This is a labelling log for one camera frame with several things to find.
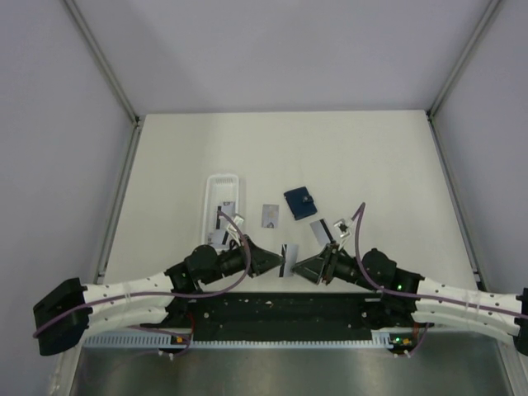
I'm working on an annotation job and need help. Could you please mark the blue card holder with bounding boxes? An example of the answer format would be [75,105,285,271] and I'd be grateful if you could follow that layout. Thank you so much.
[284,186,318,221]

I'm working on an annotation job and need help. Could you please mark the silver card near holder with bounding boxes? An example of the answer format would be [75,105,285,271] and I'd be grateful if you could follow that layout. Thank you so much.
[310,219,334,247]

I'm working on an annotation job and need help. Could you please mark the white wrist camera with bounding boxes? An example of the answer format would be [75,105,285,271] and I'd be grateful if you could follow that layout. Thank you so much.
[224,214,244,241]
[333,219,355,238]

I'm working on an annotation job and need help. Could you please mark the white plastic basket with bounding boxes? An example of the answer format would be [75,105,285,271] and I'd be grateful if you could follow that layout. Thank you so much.
[201,174,240,250]

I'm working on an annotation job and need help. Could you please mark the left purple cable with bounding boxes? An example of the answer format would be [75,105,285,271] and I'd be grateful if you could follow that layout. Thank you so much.
[32,210,251,360]

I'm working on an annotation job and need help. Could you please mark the right aluminium frame post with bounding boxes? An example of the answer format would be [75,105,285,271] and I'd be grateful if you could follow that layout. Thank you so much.
[427,0,507,120]

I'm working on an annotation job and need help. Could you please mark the grey slotted cable duct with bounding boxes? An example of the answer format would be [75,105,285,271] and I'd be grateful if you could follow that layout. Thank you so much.
[82,332,416,352]

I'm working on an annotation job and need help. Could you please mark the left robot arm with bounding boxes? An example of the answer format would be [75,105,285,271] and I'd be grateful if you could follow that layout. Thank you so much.
[33,238,285,356]

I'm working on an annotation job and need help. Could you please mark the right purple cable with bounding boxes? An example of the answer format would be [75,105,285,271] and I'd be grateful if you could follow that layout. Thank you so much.
[350,201,528,358]

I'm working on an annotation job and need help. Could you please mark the purple cable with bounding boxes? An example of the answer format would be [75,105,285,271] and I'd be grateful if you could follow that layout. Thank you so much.
[350,201,528,358]
[32,210,251,360]

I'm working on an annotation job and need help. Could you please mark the lower cards in basket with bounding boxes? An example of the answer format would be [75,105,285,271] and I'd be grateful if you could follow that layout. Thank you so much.
[207,229,229,249]

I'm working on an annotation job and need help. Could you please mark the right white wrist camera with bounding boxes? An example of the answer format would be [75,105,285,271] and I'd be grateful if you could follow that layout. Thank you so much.
[333,219,355,238]

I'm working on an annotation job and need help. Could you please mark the silver card black stripe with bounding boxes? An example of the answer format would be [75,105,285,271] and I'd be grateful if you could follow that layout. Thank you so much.
[279,243,299,277]

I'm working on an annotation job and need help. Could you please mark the diamond print silver card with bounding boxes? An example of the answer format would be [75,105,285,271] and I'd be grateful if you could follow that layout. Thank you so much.
[262,204,280,229]

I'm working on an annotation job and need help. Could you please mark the upper cards in basket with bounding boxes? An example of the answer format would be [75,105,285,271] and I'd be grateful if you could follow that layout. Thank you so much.
[213,201,236,229]

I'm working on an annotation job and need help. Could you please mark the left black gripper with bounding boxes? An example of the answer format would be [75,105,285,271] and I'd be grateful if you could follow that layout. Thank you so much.
[201,235,285,286]

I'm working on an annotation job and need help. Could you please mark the aluminium frame post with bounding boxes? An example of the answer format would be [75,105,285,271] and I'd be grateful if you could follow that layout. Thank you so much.
[61,0,141,125]
[427,0,507,120]

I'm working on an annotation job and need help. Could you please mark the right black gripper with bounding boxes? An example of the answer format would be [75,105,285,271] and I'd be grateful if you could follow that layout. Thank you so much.
[291,239,380,292]

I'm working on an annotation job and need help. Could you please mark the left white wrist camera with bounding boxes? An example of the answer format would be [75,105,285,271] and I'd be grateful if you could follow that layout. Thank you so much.
[224,214,244,241]

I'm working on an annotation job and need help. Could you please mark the left aluminium frame post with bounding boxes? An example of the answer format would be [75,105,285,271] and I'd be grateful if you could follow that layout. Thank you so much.
[61,0,141,125]

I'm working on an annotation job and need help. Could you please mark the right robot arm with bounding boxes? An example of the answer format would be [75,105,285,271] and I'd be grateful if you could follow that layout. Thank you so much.
[291,243,527,356]

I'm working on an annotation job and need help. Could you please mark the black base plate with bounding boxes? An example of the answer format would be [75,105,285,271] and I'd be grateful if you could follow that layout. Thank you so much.
[167,293,417,341]

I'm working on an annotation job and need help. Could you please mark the cards in basket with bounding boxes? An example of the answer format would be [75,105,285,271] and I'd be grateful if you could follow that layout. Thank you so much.
[213,201,236,229]
[207,229,229,249]

